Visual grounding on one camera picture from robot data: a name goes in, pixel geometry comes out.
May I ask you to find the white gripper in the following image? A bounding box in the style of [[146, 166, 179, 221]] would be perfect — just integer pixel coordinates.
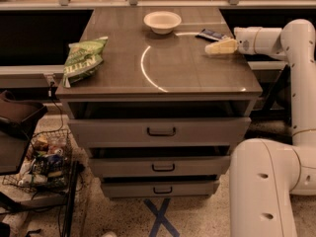
[[204, 27, 261, 55]]

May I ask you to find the dark blue rxbar wrapper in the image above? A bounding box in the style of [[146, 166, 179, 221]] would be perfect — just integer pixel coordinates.
[[197, 29, 228, 41]]

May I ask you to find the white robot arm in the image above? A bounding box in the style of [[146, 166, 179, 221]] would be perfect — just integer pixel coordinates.
[[205, 19, 316, 237]]

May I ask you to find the green jalapeno chip bag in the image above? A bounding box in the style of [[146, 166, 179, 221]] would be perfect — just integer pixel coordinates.
[[62, 37, 108, 88]]

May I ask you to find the white paper bowl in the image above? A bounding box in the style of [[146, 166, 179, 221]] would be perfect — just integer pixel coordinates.
[[143, 11, 182, 35]]

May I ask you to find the black office chair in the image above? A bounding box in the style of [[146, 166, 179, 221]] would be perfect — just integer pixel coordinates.
[[259, 65, 291, 120]]

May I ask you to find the grey drawer cabinet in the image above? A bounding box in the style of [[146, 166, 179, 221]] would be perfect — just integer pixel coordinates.
[[56, 7, 262, 184]]

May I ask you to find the top grey drawer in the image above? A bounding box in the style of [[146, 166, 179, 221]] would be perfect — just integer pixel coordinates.
[[68, 118, 251, 148]]

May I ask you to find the grey drawer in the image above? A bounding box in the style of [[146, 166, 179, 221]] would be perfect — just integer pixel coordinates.
[[68, 118, 251, 148], [89, 156, 230, 178], [101, 181, 220, 198]]

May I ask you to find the middle grey drawer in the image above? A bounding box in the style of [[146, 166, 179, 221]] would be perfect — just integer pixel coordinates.
[[89, 156, 230, 178]]

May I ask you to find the bottom grey drawer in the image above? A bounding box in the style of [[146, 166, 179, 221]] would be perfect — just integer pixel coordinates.
[[101, 181, 220, 198]]

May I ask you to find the blue tape cross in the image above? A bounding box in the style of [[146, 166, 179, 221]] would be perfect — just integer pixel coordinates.
[[144, 198, 180, 237]]

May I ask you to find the dark brown bin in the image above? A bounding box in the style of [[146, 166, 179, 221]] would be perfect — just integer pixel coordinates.
[[0, 91, 47, 175]]

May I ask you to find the black cable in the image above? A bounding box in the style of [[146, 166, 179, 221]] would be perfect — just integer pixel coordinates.
[[47, 82, 65, 133]]

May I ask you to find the wire basket with snacks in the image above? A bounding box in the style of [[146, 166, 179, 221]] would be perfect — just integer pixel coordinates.
[[2, 129, 72, 193]]

